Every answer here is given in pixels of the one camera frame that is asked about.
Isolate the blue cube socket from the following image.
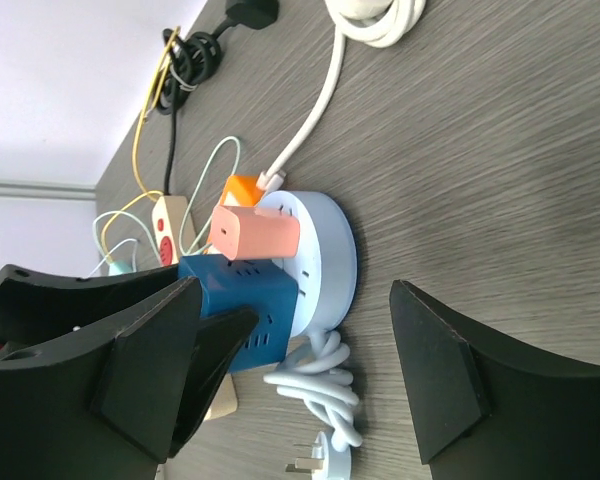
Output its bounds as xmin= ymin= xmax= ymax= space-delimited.
xmin=177 ymin=253 xmax=297 ymax=375

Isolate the beige red power strip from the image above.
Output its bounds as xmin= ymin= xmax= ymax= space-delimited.
xmin=151 ymin=195 xmax=238 ymax=421

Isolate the orange power strip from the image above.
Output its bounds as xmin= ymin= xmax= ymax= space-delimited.
xmin=205 ymin=175 xmax=263 ymax=258

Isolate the pale green usb cable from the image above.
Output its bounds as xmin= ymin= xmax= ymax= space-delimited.
xmin=92 ymin=135 xmax=244 ymax=261

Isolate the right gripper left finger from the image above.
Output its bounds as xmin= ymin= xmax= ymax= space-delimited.
xmin=0 ymin=279 xmax=201 ymax=479

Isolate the left aluminium frame post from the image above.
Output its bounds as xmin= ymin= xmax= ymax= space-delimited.
xmin=0 ymin=181 xmax=96 ymax=201

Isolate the light blue charger plug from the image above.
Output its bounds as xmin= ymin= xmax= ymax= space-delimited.
xmin=108 ymin=261 xmax=134 ymax=276

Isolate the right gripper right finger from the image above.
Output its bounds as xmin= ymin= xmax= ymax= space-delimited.
xmin=389 ymin=280 xmax=600 ymax=479

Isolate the light blue round socket base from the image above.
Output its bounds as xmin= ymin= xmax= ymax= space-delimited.
xmin=259 ymin=190 xmax=358 ymax=337

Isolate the black power cord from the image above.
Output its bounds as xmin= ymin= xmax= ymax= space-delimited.
xmin=154 ymin=0 xmax=281 ymax=196

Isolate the light blue usb cable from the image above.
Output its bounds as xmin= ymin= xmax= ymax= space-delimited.
xmin=87 ymin=237 xmax=141 ymax=279

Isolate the light blue cord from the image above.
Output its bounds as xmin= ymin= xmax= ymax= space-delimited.
xmin=262 ymin=329 xmax=365 ymax=480

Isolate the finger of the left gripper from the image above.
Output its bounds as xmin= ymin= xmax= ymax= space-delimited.
xmin=0 ymin=265 xmax=178 ymax=346
xmin=168 ymin=307 xmax=259 ymax=459

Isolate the white power cord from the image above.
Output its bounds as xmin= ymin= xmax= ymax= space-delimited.
xmin=257 ymin=0 xmax=429 ymax=194

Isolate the orange usb cable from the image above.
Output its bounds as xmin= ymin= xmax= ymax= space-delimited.
xmin=97 ymin=27 xmax=181 ymax=266

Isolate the salmon charger plug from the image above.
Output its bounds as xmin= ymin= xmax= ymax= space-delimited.
xmin=210 ymin=205 xmax=300 ymax=260

